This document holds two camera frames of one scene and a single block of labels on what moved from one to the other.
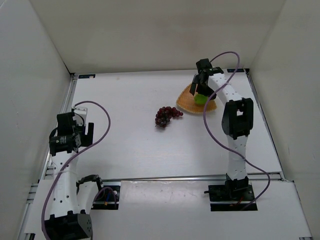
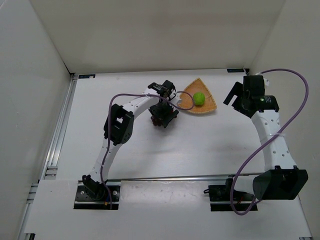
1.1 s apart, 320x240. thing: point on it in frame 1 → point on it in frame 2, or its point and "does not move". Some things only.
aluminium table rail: (183, 179) does not move
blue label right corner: (237, 70) does not move
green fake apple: (200, 99) does not move
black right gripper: (202, 83) → (238, 100)
